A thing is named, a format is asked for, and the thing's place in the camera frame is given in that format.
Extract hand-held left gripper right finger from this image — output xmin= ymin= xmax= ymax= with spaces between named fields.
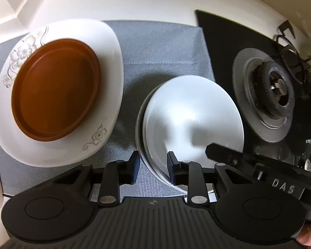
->
xmin=166 ymin=150 xmax=250 ymax=206

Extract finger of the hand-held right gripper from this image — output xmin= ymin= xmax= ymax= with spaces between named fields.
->
xmin=205 ymin=143 xmax=252 ymax=172

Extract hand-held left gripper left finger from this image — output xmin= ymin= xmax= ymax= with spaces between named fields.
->
xmin=53 ymin=151 xmax=141 ymax=207

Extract white bowl with blue pattern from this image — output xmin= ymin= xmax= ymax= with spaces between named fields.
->
xmin=142 ymin=76 xmax=244 ymax=195

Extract white square flower-print plate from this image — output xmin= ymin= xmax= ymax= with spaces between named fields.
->
xmin=0 ymin=19 xmax=124 ymax=168

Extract brown round plate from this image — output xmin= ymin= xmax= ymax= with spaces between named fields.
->
xmin=11 ymin=38 xmax=102 ymax=143

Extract round metal gas burner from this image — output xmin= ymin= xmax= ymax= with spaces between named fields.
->
xmin=232 ymin=47 xmax=301 ymax=145

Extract grey mat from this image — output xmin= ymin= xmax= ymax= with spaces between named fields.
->
xmin=0 ymin=19 xmax=216 ymax=203

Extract black glass gas stove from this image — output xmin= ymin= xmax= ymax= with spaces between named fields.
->
xmin=196 ymin=9 xmax=311 ymax=167

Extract black pot support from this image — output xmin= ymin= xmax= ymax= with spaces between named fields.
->
xmin=273 ymin=19 xmax=311 ymax=97

